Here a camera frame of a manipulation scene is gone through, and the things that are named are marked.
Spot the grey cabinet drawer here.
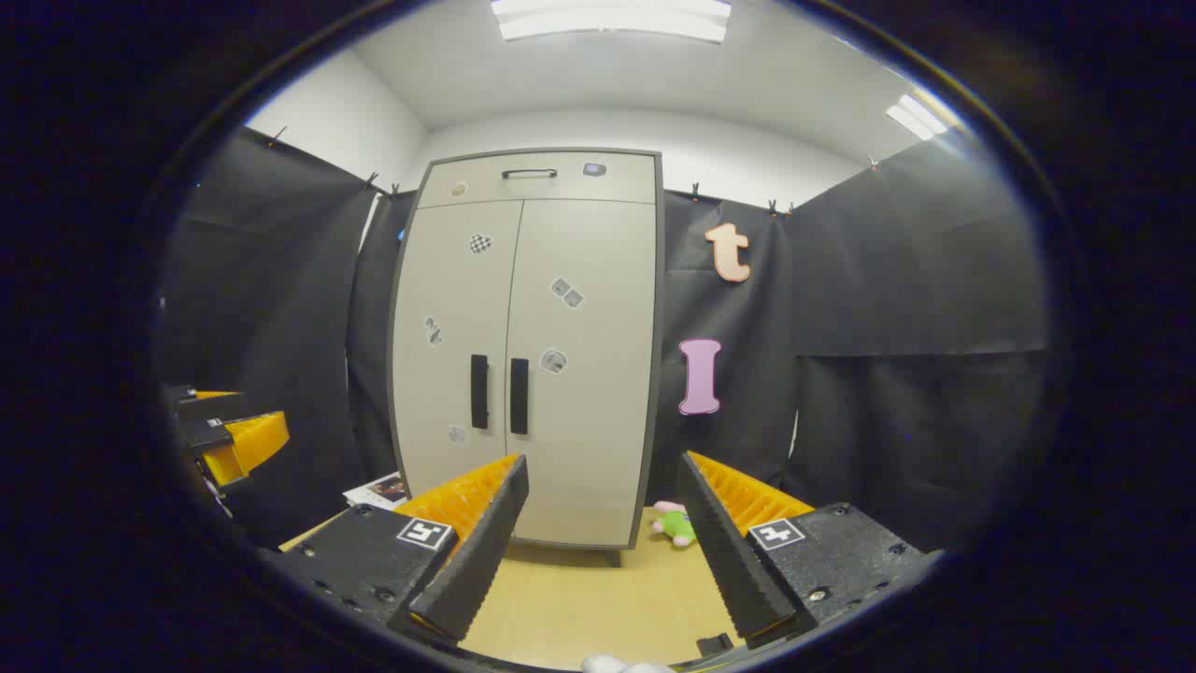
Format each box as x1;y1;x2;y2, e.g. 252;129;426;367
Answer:
418;151;658;208

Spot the grey shoe cabinet door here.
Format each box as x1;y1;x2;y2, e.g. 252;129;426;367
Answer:
391;199;524;506
505;199;658;551

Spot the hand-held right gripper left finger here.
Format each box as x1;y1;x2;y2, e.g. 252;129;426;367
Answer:
266;454;531;646

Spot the long ceiling light panel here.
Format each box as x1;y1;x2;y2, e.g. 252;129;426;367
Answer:
491;0;732;45

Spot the pink and green plush toy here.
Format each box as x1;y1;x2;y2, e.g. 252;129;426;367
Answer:
651;501;697;549

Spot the black backdrop cloth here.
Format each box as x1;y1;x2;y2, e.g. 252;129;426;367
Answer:
154;126;1052;552

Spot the printed booklet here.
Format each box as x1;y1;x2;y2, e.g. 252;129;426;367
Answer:
343;472;409;511

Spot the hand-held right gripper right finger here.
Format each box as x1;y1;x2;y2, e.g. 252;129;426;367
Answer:
675;451;943;651

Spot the grey double-door shoe cabinet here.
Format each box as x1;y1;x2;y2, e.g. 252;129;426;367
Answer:
386;148;666;566

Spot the small ceiling light panel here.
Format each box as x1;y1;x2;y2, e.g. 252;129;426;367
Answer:
886;93;949;141

